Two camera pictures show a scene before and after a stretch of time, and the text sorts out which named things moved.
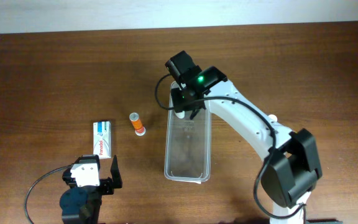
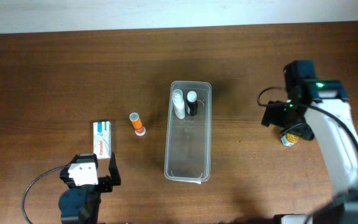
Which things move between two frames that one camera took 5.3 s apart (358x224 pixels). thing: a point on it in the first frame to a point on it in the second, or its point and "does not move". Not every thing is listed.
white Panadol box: (102, 139) does not move
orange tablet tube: (140, 130) does not move
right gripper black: (176, 101) to (273, 116)
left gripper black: (106, 183) does not move
